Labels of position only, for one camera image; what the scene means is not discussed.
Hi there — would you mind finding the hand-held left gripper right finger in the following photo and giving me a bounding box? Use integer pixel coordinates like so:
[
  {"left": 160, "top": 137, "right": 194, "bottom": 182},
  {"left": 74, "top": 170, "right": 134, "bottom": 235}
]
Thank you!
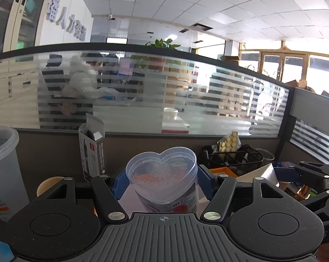
[{"left": 198, "top": 165, "right": 288, "bottom": 222}]

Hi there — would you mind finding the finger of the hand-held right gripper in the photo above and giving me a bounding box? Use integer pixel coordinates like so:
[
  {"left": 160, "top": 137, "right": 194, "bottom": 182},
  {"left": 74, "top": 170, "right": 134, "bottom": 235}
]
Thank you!
[
  {"left": 273, "top": 161, "right": 329, "bottom": 189},
  {"left": 299, "top": 189, "right": 329, "bottom": 214}
]

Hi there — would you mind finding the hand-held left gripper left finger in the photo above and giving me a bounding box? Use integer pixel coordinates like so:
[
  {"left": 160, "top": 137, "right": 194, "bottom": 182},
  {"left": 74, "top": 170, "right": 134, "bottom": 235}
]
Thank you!
[{"left": 46, "top": 169, "right": 129, "bottom": 222}]

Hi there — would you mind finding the orange cardboard box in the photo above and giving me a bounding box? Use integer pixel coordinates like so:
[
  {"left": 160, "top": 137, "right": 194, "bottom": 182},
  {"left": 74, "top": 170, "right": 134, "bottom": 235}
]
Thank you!
[{"left": 110, "top": 163, "right": 280, "bottom": 214}]

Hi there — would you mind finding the clear heart-shaped plastic container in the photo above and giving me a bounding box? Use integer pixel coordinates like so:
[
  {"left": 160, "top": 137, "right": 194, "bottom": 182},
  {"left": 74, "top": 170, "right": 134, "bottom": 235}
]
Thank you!
[{"left": 125, "top": 147, "right": 198, "bottom": 214}]

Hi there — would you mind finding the small clear plastic cup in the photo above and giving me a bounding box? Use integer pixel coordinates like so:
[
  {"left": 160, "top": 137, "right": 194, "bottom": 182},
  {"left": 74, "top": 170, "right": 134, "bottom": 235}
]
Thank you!
[{"left": 255, "top": 148, "right": 276, "bottom": 162}]

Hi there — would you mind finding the black mesh desk organizer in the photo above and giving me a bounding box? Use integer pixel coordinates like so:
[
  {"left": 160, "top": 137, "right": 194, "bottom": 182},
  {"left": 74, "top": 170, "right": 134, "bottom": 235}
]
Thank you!
[{"left": 201, "top": 144, "right": 264, "bottom": 176}]

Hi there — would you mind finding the small grey open carton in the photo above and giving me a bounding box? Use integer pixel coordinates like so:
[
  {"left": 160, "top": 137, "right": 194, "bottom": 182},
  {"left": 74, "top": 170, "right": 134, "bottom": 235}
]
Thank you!
[{"left": 78, "top": 113, "right": 107, "bottom": 183}]

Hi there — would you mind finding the yellow blister pack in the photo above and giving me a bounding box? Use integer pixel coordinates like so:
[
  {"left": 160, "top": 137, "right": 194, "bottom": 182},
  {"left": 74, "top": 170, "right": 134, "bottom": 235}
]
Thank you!
[{"left": 217, "top": 131, "right": 240, "bottom": 153}]

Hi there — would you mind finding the brown paper cup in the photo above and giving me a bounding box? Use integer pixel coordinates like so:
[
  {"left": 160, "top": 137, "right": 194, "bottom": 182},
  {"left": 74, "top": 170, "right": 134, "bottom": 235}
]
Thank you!
[{"left": 36, "top": 176, "right": 65, "bottom": 197}]

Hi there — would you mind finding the clear plastic cup green logo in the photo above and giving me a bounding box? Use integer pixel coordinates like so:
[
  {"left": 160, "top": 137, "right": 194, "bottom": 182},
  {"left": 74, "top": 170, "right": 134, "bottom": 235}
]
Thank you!
[{"left": 0, "top": 126, "right": 30, "bottom": 222}]

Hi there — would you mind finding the green potted plant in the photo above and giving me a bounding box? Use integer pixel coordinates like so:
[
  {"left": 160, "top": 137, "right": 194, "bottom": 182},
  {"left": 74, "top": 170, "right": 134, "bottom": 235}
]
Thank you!
[{"left": 145, "top": 38, "right": 181, "bottom": 51}]

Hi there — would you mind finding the beige glass-door cabinet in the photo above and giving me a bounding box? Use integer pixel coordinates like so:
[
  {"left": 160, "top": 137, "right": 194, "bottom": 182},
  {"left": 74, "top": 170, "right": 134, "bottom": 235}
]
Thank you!
[{"left": 0, "top": 0, "right": 55, "bottom": 55}]

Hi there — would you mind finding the grey wall lettering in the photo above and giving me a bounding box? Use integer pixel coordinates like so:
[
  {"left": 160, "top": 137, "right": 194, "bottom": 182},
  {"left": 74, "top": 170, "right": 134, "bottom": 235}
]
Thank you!
[{"left": 46, "top": 0, "right": 93, "bottom": 43}]

